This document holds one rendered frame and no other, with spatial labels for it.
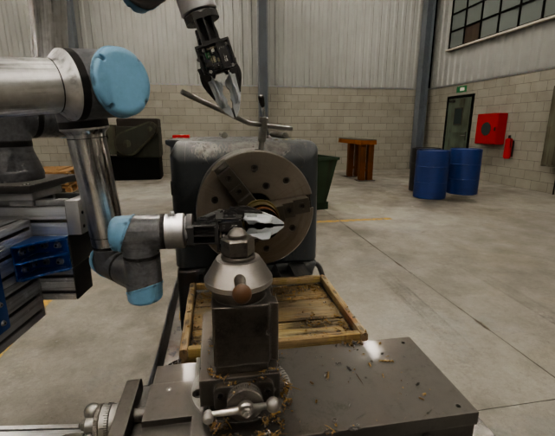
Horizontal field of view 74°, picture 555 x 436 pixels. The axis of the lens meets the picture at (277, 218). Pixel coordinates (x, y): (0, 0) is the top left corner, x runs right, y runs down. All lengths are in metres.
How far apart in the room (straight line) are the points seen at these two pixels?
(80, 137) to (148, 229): 0.23
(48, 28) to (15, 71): 0.54
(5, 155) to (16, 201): 0.11
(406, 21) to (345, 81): 2.49
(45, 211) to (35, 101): 0.45
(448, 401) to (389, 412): 0.08
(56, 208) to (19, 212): 0.09
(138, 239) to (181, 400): 0.38
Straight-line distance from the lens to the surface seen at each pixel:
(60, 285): 1.14
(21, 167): 1.13
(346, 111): 11.61
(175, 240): 0.78
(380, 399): 0.52
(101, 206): 0.88
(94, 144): 0.86
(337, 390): 0.52
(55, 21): 1.22
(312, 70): 11.41
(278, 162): 0.97
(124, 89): 0.72
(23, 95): 0.68
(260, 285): 0.41
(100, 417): 0.53
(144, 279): 0.82
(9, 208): 1.14
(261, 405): 0.45
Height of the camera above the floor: 1.30
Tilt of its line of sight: 14 degrees down
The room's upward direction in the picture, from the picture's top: straight up
